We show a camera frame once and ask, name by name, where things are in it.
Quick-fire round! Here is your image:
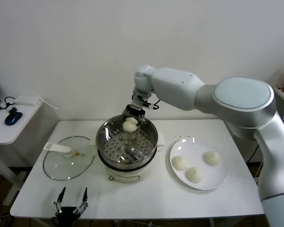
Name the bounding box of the white side table with laptop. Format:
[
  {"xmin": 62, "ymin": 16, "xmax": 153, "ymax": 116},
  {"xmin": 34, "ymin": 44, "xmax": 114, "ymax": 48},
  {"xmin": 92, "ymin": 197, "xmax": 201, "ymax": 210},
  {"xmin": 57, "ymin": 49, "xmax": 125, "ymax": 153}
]
[{"xmin": 0, "ymin": 101, "xmax": 42, "ymax": 206}]

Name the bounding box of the stainless steel steamer basket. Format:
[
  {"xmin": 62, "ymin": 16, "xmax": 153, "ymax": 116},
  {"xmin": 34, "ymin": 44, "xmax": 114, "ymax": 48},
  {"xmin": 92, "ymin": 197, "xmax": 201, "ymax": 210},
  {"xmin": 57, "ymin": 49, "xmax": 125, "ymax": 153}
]
[{"xmin": 96, "ymin": 114, "xmax": 159, "ymax": 165}]

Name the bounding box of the glass lid with white handle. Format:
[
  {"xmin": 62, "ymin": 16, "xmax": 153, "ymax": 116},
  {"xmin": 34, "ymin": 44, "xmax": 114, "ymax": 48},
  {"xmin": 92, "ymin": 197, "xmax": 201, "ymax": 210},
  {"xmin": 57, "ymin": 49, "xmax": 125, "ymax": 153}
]
[{"xmin": 43, "ymin": 136, "xmax": 96, "ymax": 182}]

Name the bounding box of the black cable on side table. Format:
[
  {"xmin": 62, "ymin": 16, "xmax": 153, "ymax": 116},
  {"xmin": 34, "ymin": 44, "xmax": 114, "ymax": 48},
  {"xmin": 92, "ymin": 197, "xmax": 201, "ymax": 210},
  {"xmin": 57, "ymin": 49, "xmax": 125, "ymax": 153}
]
[{"xmin": 0, "ymin": 96, "xmax": 18, "ymax": 114}]

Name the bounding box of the white round plate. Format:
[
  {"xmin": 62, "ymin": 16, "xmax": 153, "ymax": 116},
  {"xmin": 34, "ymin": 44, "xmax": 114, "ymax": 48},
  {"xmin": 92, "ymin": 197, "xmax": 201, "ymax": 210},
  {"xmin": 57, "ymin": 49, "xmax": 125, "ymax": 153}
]
[{"xmin": 169, "ymin": 138, "xmax": 229, "ymax": 191}]

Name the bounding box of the white power adapter box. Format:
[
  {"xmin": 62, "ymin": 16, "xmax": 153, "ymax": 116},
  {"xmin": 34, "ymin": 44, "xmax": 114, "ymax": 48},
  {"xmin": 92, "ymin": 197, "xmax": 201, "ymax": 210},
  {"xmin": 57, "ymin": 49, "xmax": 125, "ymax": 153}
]
[{"xmin": 15, "ymin": 95, "xmax": 38, "ymax": 106}]

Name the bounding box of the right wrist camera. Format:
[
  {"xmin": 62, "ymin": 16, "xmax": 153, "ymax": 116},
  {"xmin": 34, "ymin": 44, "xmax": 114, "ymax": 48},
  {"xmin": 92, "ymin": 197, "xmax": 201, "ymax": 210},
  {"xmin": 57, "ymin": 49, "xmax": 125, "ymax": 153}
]
[{"xmin": 142, "ymin": 100, "xmax": 157, "ymax": 111}]

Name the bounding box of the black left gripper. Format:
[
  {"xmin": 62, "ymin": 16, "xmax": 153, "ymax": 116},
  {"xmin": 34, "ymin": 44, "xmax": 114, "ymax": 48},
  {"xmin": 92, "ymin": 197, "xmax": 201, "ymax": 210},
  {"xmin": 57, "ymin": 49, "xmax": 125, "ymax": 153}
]
[{"xmin": 53, "ymin": 186, "xmax": 89, "ymax": 221}]

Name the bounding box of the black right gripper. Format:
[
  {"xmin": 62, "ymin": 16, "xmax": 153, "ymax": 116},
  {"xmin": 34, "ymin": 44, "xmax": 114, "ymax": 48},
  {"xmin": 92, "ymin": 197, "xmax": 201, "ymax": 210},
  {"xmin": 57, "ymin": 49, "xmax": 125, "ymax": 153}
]
[{"xmin": 122, "ymin": 94, "xmax": 149, "ymax": 127}]

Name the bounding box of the black hanging cable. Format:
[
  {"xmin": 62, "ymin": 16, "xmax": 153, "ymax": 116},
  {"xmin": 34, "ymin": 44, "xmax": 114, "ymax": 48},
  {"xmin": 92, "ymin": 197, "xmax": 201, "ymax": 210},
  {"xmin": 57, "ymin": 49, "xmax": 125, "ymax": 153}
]
[{"xmin": 247, "ymin": 144, "xmax": 260, "ymax": 164}]

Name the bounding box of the blue computer mouse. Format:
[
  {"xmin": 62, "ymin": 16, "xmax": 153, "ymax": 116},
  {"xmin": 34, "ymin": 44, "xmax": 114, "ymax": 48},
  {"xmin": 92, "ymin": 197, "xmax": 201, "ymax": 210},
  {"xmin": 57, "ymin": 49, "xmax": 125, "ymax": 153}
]
[{"xmin": 4, "ymin": 112, "xmax": 23, "ymax": 126}]

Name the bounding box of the white steamed baozi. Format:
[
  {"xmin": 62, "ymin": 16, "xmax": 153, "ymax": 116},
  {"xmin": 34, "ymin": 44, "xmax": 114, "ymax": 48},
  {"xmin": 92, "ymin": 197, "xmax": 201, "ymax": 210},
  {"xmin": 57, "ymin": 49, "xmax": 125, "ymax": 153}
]
[
  {"xmin": 204, "ymin": 151, "xmax": 222, "ymax": 166},
  {"xmin": 172, "ymin": 155, "xmax": 188, "ymax": 171},
  {"xmin": 122, "ymin": 117, "xmax": 138, "ymax": 132},
  {"xmin": 186, "ymin": 166, "xmax": 204, "ymax": 184}
]

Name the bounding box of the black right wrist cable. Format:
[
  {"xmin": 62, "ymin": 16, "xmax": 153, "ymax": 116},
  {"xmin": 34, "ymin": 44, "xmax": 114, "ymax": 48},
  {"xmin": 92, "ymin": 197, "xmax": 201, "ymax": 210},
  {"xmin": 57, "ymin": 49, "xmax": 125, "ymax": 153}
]
[{"xmin": 151, "ymin": 98, "xmax": 162, "ymax": 110}]

